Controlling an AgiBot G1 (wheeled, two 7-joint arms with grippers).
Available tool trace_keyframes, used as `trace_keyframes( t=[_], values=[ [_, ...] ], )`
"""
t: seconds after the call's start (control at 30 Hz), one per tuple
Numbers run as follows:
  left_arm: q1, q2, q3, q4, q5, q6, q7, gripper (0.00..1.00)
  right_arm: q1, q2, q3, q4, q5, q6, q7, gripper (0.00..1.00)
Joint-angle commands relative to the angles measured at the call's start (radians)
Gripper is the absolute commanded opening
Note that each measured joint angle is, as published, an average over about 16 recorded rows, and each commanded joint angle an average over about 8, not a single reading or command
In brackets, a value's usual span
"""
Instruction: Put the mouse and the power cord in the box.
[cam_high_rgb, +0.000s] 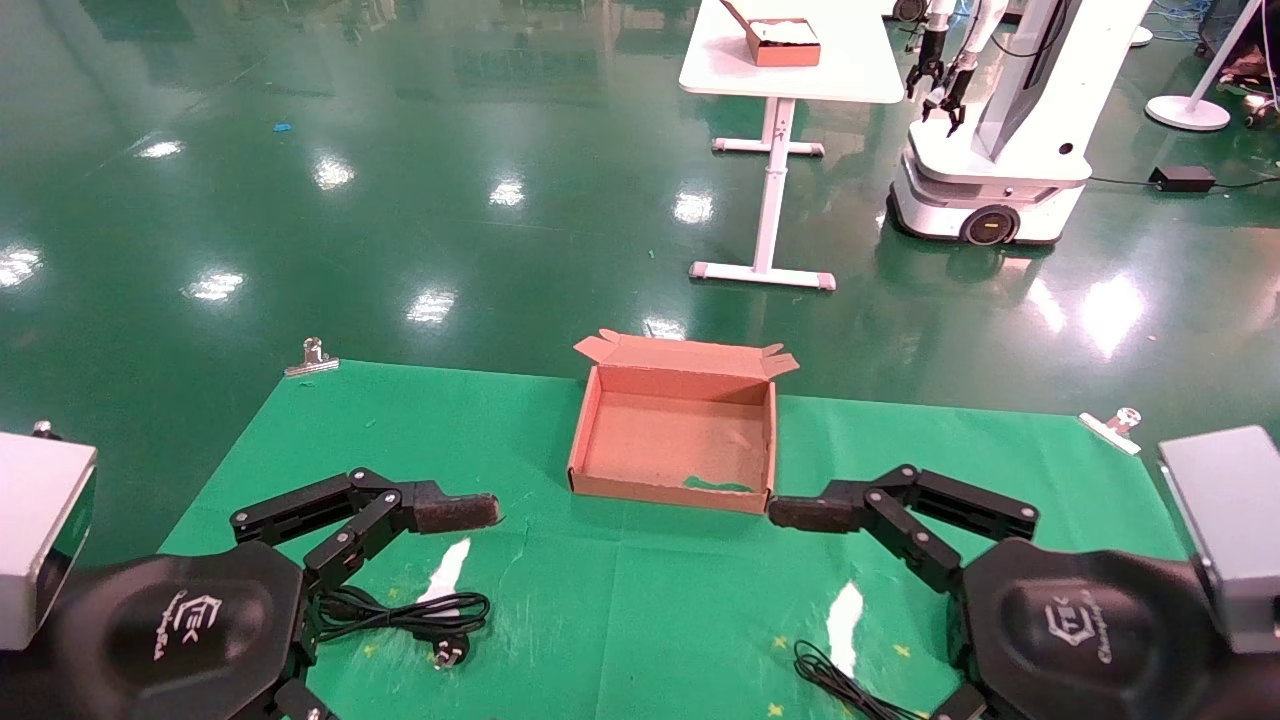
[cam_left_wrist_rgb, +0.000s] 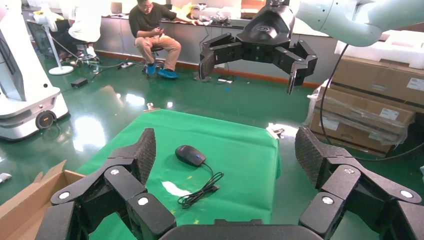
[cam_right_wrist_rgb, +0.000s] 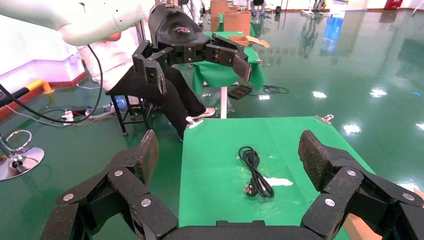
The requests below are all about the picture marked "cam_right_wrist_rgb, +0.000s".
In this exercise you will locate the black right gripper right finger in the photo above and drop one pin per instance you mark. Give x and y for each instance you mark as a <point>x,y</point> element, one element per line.
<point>344,179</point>

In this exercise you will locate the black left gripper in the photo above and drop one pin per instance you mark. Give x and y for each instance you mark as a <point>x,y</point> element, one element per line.
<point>179,30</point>

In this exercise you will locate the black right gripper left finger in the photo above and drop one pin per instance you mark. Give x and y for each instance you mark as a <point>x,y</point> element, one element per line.
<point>132,185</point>

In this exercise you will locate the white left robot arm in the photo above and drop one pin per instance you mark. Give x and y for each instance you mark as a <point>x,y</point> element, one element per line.
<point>92,23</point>

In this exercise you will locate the small open cardboard box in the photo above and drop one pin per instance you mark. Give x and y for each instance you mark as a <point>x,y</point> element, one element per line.
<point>242,40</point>

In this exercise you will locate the tall brown cardboard box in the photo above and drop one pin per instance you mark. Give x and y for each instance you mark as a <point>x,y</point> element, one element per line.
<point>218,10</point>

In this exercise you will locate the large brown cardboard box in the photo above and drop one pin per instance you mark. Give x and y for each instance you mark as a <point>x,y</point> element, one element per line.
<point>236,23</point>

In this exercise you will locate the clear plastic bag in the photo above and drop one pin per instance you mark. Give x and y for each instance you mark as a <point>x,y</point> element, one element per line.
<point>212,101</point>

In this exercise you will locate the white background table leg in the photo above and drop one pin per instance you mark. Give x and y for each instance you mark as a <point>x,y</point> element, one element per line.
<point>223,102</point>

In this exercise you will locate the black foot pedal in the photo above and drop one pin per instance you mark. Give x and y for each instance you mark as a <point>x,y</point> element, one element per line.
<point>239,92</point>

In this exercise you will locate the seated person white shirt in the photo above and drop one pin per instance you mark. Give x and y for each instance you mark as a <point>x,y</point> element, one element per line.
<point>122,59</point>

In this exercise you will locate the black metal stool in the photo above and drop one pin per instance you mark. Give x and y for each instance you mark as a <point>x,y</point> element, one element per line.
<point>119,115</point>

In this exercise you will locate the white power strip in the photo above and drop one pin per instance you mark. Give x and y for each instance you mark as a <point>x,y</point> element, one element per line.
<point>68,116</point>

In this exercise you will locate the chrome round stool base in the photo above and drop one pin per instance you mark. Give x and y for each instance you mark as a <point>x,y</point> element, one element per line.
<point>23,162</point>

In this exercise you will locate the yellow black floor barrier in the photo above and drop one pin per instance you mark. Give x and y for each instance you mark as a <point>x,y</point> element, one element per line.
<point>36,86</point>

